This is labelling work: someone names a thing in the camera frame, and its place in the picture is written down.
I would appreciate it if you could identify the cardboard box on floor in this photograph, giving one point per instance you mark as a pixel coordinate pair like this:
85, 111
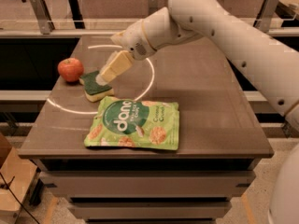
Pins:
16, 177

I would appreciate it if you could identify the black table leg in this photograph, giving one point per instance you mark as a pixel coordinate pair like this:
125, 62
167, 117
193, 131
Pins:
76, 15

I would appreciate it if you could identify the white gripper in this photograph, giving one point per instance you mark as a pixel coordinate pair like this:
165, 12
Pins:
135, 41

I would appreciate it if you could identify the middle metal railing bracket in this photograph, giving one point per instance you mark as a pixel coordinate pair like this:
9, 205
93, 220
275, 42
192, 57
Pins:
152, 6

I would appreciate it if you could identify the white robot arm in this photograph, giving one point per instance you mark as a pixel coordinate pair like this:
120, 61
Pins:
269, 65

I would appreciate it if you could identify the green rice chips bag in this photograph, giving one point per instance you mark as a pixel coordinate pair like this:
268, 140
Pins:
134, 124

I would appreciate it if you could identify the right metal railing bracket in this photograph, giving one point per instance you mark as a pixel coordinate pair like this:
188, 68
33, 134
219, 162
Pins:
265, 17

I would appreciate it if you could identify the red apple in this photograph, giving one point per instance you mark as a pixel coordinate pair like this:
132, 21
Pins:
70, 69

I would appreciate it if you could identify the grey drawer cabinet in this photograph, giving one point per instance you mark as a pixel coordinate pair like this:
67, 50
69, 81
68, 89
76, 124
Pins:
148, 191

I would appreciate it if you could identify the left metal railing bracket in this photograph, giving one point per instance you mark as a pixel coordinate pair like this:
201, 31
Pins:
43, 17

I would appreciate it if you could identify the green and yellow sponge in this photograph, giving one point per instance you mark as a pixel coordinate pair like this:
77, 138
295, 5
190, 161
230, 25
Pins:
93, 91

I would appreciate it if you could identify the metal railing bracket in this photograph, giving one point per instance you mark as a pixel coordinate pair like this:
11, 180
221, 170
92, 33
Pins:
43, 17
265, 17
152, 6

